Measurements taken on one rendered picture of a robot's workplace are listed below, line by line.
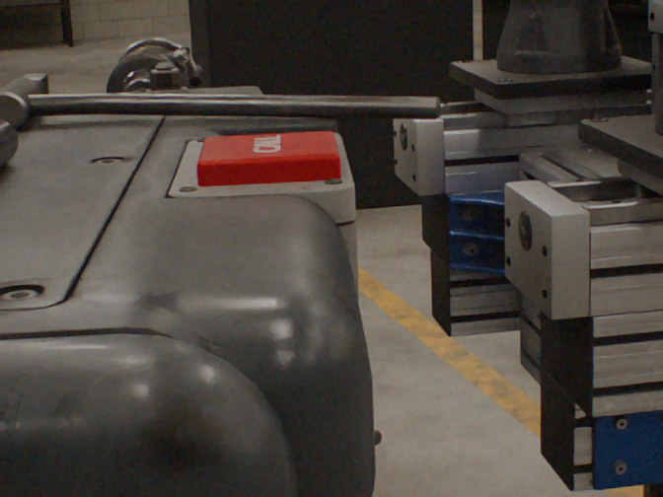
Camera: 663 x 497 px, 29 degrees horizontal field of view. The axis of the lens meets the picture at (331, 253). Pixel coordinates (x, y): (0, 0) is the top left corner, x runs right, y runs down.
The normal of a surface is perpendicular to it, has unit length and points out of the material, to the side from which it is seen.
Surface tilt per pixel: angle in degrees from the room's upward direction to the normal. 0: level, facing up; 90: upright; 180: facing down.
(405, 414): 0
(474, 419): 0
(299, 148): 0
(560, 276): 90
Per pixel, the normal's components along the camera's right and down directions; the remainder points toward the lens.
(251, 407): 0.47, -0.53
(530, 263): -0.99, 0.08
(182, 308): -0.02, -0.75
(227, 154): -0.04, -0.97
